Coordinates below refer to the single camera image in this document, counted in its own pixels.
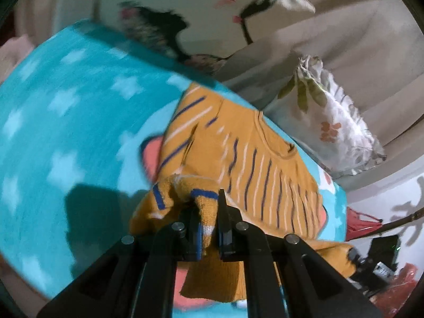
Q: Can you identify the red cloth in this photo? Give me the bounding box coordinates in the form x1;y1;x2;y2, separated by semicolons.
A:
345;206;383;241

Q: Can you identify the small white pillow leaf print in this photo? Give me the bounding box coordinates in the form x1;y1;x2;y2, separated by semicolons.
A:
265;55;387;177

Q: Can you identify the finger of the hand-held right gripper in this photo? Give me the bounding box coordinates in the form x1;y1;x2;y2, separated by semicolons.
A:
346;247;363;274

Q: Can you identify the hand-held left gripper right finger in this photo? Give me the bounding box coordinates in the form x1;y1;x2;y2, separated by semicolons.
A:
217;189;385;318

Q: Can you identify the dark metal rod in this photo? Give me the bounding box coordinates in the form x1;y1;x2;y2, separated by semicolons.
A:
348;205;424;240

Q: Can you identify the orange striped knit sweater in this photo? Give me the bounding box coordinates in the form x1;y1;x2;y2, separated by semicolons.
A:
129;83;356;303

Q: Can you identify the large white pillow black print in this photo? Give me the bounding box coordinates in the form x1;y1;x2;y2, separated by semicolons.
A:
56;0;317;77

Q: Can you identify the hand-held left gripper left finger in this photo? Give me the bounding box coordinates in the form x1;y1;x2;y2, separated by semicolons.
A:
36;205;203;318

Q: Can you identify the red plastic bag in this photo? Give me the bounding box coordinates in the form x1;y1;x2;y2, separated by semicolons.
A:
373;263;418;318

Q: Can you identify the beige bed sheet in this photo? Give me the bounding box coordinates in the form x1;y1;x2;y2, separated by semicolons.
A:
13;0;424;191

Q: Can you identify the teal blanket with white stars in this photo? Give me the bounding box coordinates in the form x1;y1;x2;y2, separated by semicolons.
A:
0;18;348;318

